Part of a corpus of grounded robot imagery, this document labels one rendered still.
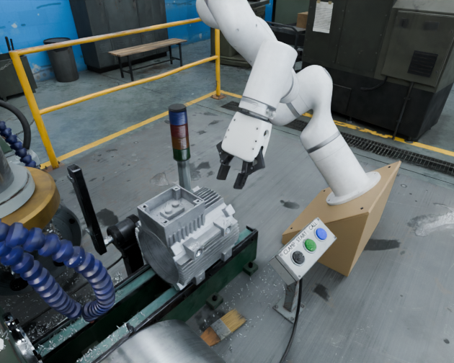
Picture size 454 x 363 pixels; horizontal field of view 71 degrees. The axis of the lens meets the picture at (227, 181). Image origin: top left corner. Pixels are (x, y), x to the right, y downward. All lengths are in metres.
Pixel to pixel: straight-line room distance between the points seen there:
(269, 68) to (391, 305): 0.74
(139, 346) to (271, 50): 0.59
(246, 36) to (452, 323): 0.93
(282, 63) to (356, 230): 0.50
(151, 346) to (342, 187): 0.77
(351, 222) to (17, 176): 0.78
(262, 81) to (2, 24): 5.33
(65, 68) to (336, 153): 5.15
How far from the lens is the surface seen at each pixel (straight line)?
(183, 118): 1.05
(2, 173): 0.51
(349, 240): 0.99
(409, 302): 1.11
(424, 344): 1.04
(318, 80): 1.04
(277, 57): 0.72
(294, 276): 0.72
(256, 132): 0.71
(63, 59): 5.77
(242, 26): 0.80
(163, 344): 0.52
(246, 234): 0.98
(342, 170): 1.06
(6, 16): 5.88
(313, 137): 1.04
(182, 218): 0.71
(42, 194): 0.52
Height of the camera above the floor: 1.61
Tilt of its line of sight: 35 degrees down
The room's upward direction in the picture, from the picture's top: straight up
